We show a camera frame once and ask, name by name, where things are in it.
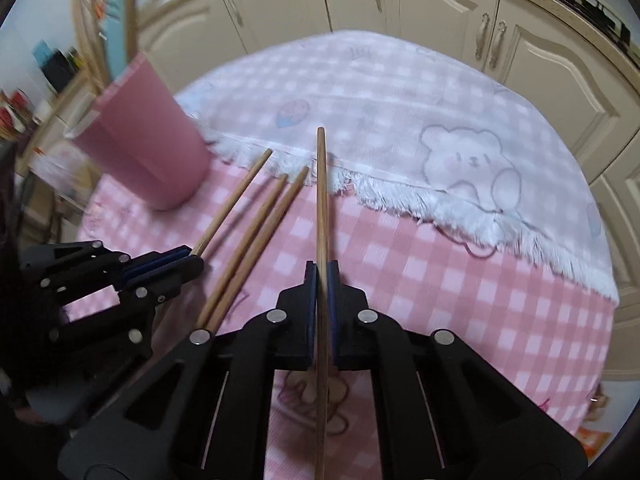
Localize white plastic bag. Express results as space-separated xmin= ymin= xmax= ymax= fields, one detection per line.
xmin=30 ymin=140 xmax=101 ymax=202

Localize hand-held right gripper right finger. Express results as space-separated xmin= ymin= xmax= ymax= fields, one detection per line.
xmin=327 ymin=259 xmax=587 ymax=480

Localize pink utensil holder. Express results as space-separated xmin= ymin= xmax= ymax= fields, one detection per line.
xmin=64 ymin=52 xmax=211 ymax=211

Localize black box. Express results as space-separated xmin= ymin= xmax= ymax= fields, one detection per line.
xmin=42 ymin=52 xmax=77 ymax=94

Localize lilac bear print blanket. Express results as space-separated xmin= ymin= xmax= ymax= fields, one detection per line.
xmin=175 ymin=30 xmax=622 ymax=307

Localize teal utensil handle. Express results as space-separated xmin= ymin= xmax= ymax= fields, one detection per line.
xmin=102 ymin=0 xmax=127 ymax=81

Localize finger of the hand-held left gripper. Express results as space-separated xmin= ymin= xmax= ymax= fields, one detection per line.
xmin=20 ymin=241 xmax=194 ymax=307
xmin=49 ymin=257 xmax=206 ymax=357

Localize cream kitchen cabinets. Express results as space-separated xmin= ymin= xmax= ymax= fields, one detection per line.
xmin=15 ymin=0 xmax=640 ymax=386

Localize black gas stove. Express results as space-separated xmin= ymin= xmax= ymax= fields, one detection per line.
xmin=565 ymin=0 xmax=637 ymax=53

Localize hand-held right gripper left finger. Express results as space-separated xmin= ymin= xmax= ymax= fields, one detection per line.
xmin=57 ymin=260 xmax=321 ymax=480

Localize pink checkered blanket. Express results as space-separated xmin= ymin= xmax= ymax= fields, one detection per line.
xmin=75 ymin=160 xmax=617 ymax=480

